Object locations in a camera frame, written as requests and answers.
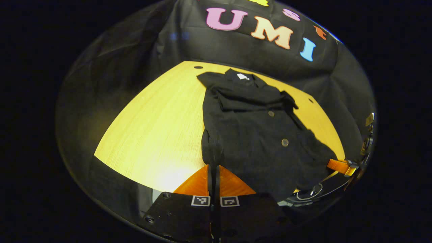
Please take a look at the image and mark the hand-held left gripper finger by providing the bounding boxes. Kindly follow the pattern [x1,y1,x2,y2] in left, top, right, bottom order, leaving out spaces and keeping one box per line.
[213,164,291,243]
[141,164,213,243]

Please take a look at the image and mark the black backdrop cloth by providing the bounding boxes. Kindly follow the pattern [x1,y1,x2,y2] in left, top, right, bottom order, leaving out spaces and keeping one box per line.
[56,0,377,223]

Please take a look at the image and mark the black buttoned shirt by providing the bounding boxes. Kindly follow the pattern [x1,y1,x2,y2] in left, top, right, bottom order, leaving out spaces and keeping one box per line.
[197,69,338,203]

